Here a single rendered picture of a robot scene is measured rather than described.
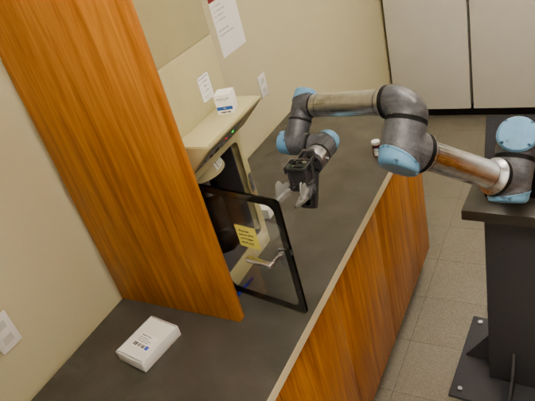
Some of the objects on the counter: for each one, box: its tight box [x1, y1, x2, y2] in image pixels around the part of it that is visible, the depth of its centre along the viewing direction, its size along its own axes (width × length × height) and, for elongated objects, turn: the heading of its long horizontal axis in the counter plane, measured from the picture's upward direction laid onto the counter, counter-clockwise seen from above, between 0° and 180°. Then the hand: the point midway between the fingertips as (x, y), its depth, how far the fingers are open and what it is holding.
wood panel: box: [0, 0, 244, 322], centre depth 146 cm, size 49×3×140 cm, turn 84°
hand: (287, 206), depth 155 cm, fingers open, 6 cm apart
